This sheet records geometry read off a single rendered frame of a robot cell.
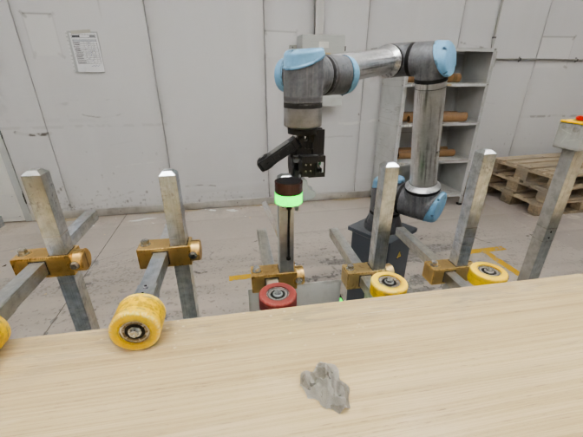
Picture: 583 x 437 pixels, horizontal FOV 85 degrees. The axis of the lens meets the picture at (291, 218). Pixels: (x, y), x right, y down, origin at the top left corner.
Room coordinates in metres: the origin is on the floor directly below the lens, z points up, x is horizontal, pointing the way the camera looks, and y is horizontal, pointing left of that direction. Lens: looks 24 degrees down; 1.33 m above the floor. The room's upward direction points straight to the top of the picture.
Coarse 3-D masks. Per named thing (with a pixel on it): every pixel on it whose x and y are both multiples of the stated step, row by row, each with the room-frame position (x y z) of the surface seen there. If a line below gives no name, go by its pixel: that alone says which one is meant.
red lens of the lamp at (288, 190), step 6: (276, 186) 0.64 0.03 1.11; (282, 186) 0.62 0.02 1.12; (288, 186) 0.62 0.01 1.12; (294, 186) 0.62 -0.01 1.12; (300, 186) 0.64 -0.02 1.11; (276, 192) 0.64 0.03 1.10; (282, 192) 0.62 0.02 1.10; (288, 192) 0.62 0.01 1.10; (294, 192) 0.62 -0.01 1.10; (300, 192) 0.64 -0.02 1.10
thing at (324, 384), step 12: (312, 372) 0.35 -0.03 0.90; (324, 372) 0.34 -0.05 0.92; (336, 372) 0.35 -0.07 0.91; (300, 384) 0.33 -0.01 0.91; (312, 384) 0.33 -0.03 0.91; (324, 384) 0.32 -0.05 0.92; (336, 384) 0.33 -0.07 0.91; (312, 396) 0.31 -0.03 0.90; (324, 396) 0.31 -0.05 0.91; (336, 396) 0.31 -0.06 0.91; (348, 396) 0.31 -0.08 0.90; (336, 408) 0.30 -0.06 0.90
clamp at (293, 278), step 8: (272, 264) 0.71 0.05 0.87; (264, 272) 0.68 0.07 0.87; (272, 272) 0.68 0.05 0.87; (280, 272) 0.68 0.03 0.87; (288, 272) 0.68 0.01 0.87; (296, 272) 0.68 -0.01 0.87; (304, 272) 0.69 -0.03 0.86; (256, 280) 0.66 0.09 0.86; (264, 280) 0.66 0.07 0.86; (280, 280) 0.67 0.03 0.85; (288, 280) 0.67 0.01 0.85; (296, 280) 0.68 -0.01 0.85; (304, 280) 0.68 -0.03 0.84; (256, 288) 0.66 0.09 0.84; (296, 288) 0.68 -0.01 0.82
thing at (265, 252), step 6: (264, 228) 0.95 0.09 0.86; (258, 234) 0.91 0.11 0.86; (264, 234) 0.91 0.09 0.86; (264, 240) 0.87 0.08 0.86; (264, 246) 0.83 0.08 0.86; (270, 246) 0.83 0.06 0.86; (264, 252) 0.79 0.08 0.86; (270, 252) 0.79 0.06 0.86; (264, 258) 0.76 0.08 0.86; (270, 258) 0.76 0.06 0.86; (264, 264) 0.73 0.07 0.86; (270, 282) 0.65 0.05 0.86; (276, 282) 0.65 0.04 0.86
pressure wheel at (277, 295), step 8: (264, 288) 0.56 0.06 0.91; (272, 288) 0.57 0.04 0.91; (280, 288) 0.57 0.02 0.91; (288, 288) 0.56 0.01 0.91; (264, 296) 0.54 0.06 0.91; (272, 296) 0.54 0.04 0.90; (280, 296) 0.54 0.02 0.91; (288, 296) 0.54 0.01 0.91; (296, 296) 0.54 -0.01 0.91; (264, 304) 0.52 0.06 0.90; (272, 304) 0.51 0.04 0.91; (280, 304) 0.51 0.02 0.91; (288, 304) 0.51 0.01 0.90; (296, 304) 0.54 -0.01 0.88
